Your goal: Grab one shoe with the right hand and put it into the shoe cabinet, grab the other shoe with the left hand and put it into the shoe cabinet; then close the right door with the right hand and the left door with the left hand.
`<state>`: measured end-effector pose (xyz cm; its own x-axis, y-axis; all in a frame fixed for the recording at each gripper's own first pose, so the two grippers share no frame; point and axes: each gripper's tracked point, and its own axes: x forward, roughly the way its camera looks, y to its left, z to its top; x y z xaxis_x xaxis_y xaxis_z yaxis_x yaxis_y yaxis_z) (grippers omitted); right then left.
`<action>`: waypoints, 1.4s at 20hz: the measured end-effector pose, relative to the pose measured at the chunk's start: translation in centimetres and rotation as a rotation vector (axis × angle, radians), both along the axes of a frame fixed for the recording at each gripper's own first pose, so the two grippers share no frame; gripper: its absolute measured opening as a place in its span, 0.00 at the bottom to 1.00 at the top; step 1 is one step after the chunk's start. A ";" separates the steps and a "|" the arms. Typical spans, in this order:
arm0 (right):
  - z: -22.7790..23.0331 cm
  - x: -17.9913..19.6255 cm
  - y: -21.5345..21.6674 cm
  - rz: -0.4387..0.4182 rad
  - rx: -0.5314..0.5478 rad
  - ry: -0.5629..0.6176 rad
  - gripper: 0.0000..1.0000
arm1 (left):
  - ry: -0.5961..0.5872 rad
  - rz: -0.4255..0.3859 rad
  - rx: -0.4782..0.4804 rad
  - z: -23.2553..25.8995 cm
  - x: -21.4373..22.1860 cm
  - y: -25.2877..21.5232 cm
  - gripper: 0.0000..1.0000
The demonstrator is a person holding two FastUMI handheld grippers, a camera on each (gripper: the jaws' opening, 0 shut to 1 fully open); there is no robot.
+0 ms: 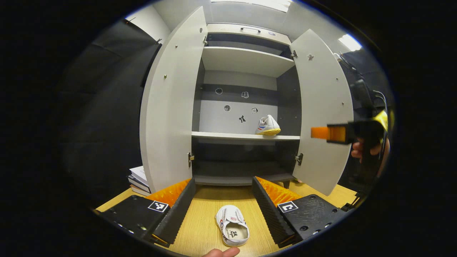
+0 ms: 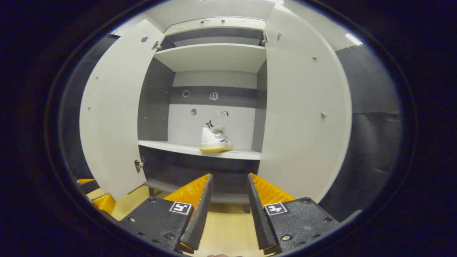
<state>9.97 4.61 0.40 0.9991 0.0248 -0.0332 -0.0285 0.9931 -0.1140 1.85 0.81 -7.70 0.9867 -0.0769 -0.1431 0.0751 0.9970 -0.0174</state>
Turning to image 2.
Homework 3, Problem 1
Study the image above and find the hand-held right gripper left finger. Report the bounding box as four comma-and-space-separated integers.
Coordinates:
120, 173, 214, 255

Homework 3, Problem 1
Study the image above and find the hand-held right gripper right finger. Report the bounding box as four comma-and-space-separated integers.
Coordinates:
247, 173, 341, 255

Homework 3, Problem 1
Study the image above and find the white shoe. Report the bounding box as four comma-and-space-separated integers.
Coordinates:
199, 125, 233, 154

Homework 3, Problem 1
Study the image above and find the black backdrop cloth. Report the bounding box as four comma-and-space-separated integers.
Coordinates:
59, 34, 402, 222

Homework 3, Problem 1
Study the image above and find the ceiling light panel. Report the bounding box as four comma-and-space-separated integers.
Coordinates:
345, 33, 364, 46

